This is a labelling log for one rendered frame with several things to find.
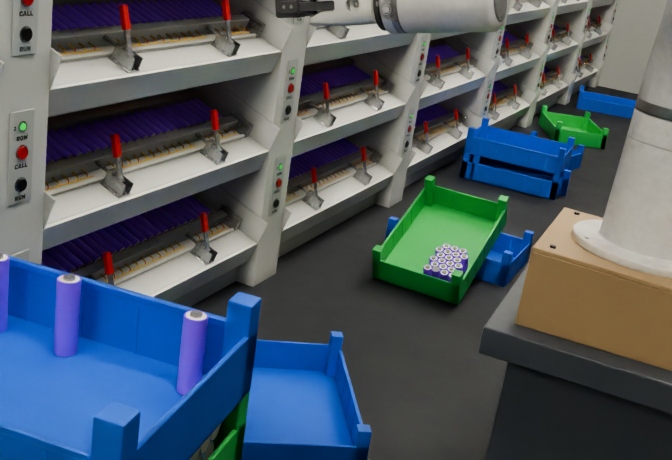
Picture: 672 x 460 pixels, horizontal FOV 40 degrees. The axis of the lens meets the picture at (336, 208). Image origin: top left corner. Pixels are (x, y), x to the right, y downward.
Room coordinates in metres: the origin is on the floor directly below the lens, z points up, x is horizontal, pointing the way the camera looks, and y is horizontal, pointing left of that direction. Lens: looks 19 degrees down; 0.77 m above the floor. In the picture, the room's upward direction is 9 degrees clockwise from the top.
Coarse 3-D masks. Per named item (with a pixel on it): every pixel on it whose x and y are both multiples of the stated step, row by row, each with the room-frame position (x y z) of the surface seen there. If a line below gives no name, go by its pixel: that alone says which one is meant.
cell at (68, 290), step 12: (60, 276) 0.64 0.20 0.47; (72, 276) 0.63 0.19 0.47; (60, 288) 0.63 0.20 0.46; (72, 288) 0.63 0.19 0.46; (60, 300) 0.63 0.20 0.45; (72, 300) 0.63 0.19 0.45; (60, 312) 0.63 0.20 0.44; (72, 312) 0.63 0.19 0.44; (60, 324) 0.63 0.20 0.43; (72, 324) 0.63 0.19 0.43; (60, 336) 0.63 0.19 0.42; (72, 336) 0.63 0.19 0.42; (60, 348) 0.63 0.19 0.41; (72, 348) 0.63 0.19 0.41
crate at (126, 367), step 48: (48, 288) 0.67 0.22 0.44; (96, 288) 0.66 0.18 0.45; (0, 336) 0.64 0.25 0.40; (48, 336) 0.65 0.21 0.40; (96, 336) 0.66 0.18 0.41; (144, 336) 0.65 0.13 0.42; (240, 336) 0.61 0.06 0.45; (0, 384) 0.57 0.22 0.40; (48, 384) 0.58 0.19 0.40; (96, 384) 0.59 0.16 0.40; (144, 384) 0.60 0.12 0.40; (240, 384) 0.60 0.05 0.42; (0, 432) 0.45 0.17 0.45; (48, 432) 0.53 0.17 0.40; (96, 432) 0.44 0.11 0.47; (144, 432) 0.54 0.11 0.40; (192, 432) 0.52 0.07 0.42
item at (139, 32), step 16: (240, 16) 1.69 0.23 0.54; (64, 32) 1.27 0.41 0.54; (80, 32) 1.29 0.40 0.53; (96, 32) 1.32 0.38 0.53; (112, 32) 1.35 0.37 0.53; (144, 32) 1.42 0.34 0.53; (160, 32) 1.46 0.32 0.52; (176, 32) 1.50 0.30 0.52; (192, 32) 1.55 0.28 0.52; (208, 32) 1.59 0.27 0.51; (64, 48) 1.27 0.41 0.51
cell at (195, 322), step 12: (192, 312) 0.60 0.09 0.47; (204, 312) 0.61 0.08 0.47; (192, 324) 0.60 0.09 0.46; (204, 324) 0.60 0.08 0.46; (192, 336) 0.60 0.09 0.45; (204, 336) 0.60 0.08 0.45; (180, 348) 0.60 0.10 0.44; (192, 348) 0.60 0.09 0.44; (204, 348) 0.60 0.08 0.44; (180, 360) 0.60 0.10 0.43; (192, 360) 0.60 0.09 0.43; (180, 372) 0.60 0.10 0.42; (192, 372) 0.60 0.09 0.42; (180, 384) 0.60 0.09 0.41; (192, 384) 0.60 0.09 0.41
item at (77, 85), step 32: (256, 32) 1.70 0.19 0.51; (288, 32) 1.69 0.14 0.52; (64, 64) 1.23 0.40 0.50; (96, 64) 1.28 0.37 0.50; (160, 64) 1.38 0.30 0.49; (192, 64) 1.44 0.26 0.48; (224, 64) 1.53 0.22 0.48; (256, 64) 1.63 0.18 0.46; (64, 96) 1.18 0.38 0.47; (96, 96) 1.24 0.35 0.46; (128, 96) 1.31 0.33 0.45
